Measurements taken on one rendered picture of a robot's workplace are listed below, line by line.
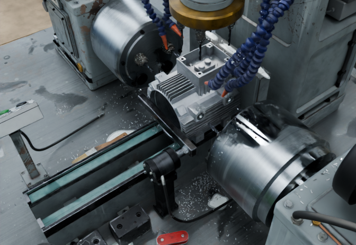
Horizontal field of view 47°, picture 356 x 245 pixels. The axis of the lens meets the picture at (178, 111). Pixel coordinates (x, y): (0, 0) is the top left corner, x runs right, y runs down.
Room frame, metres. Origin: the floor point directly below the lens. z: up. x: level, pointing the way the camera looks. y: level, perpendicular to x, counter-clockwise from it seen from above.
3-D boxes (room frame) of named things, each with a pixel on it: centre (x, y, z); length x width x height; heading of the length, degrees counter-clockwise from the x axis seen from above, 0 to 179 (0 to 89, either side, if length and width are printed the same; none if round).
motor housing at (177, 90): (0.84, -0.05, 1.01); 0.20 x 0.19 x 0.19; 125
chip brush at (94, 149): (0.83, 0.25, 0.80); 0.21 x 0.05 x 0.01; 129
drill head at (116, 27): (1.13, 0.16, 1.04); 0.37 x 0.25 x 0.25; 35
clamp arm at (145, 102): (0.75, 0.04, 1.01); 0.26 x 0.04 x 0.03; 35
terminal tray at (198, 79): (0.86, -0.08, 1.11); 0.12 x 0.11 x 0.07; 125
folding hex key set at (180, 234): (0.52, 0.03, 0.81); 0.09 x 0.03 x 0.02; 100
